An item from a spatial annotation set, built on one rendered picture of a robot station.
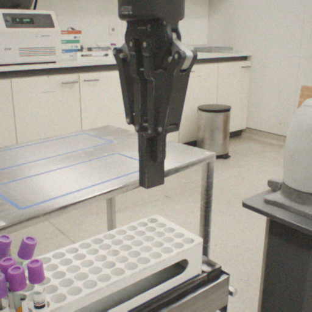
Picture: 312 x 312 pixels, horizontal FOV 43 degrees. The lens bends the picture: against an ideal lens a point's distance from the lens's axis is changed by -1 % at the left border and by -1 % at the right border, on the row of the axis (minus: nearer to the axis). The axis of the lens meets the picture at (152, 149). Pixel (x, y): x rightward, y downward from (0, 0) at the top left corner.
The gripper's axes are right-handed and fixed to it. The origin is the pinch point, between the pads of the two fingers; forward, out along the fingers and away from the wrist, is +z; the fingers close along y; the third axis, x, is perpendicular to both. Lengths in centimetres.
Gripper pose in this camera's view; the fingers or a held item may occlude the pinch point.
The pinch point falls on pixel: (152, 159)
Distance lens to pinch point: 49.4
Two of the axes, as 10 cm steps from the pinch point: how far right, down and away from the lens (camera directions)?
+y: 6.3, 2.2, -7.4
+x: 7.8, -1.8, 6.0
